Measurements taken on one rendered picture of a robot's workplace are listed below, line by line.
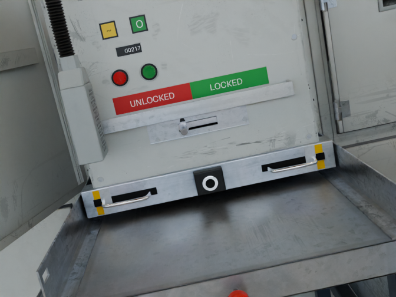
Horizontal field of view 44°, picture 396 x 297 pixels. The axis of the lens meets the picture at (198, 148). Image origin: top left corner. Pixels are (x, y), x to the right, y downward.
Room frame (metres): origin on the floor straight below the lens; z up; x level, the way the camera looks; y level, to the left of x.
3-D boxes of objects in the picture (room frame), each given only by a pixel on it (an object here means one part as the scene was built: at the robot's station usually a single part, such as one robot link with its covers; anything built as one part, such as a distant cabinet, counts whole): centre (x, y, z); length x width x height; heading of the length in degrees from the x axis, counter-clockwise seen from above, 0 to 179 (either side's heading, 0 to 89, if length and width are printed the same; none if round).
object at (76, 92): (0.92, 0.20, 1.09); 0.08 x 0.05 x 0.17; 0
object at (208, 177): (0.97, -0.01, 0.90); 0.06 x 0.03 x 0.05; 90
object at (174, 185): (1.01, -0.01, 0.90); 0.54 x 0.05 x 0.06; 90
